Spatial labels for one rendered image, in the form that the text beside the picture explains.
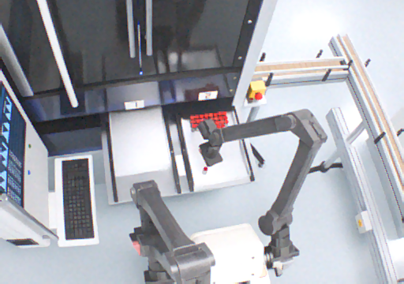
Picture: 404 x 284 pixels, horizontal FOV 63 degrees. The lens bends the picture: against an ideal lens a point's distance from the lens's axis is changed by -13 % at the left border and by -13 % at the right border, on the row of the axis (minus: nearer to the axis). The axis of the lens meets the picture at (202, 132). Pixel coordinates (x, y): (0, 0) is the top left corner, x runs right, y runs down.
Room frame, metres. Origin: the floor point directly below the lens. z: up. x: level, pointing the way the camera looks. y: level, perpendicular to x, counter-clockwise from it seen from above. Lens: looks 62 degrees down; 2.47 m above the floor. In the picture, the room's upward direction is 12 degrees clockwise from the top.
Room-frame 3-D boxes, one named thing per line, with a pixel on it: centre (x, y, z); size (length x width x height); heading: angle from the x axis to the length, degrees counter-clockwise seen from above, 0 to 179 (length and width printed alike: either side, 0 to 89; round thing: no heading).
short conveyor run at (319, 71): (1.33, -0.43, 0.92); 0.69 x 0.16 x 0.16; 112
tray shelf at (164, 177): (0.76, 0.11, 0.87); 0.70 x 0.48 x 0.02; 112
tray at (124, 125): (0.76, 0.29, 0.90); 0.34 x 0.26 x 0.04; 22
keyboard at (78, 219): (0.41, 0.51, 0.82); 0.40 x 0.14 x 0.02; 20
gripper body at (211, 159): (0.66, -0.05, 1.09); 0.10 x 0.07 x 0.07; 37
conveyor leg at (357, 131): (1.19, -0.94, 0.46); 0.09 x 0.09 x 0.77; 22
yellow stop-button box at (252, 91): (1.09, -0.21, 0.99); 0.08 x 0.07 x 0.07; 22
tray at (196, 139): (0.78, -0.07, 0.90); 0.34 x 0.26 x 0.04; 22
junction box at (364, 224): (0.67, -1.07, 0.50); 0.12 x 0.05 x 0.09; 22
